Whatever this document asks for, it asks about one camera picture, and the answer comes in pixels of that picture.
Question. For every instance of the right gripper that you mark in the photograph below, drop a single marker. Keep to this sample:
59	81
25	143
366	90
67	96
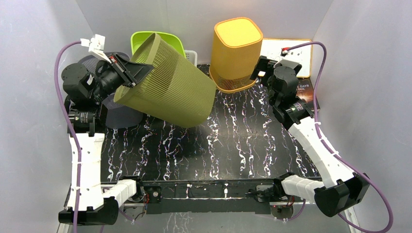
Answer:
264	65

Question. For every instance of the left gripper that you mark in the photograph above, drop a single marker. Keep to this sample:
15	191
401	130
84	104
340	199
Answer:
130	73

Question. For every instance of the orange mesh basket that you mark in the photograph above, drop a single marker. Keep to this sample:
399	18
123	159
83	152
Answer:
235	52

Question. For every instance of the olive green mesh basket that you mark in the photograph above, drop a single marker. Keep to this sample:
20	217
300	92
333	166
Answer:
175	90

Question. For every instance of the grey mesh basket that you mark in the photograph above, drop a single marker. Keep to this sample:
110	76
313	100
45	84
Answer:
118	116

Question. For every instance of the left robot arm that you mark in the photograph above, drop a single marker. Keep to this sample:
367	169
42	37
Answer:
88	203

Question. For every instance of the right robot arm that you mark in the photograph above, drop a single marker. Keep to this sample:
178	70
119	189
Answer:
340	187

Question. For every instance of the dark paperback book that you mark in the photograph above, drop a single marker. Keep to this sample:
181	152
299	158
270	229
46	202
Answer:
305	91

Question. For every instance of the lime green plastic tray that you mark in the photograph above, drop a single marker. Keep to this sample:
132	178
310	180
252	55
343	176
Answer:
138	38

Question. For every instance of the white perforated plastic basket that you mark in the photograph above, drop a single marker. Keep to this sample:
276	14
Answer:
191	56

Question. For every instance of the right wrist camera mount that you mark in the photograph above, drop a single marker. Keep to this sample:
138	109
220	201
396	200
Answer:
291	59

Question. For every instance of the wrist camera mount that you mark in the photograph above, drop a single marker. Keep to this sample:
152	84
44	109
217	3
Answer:
96	46
291	59

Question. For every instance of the small whiteboard with yellow frame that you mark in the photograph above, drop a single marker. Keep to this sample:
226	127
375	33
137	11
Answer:
271	48

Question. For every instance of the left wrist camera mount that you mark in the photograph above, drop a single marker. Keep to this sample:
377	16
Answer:
96	46

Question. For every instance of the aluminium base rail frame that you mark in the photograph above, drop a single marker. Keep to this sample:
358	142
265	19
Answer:
219	192

